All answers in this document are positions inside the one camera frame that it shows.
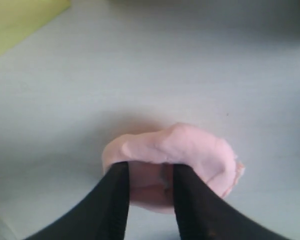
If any small pink squishy toy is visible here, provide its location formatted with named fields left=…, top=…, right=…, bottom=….
left=102, top=123, right=245, bottom=214

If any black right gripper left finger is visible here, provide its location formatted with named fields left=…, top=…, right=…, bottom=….
left=29, top=162, right=129, bottom=240

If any yellow foam cube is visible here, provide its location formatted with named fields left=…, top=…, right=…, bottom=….
left=0, top=0, right=71, bottom=56

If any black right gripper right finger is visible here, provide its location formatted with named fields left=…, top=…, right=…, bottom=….
left=173, top=164, right=284, bottom=240

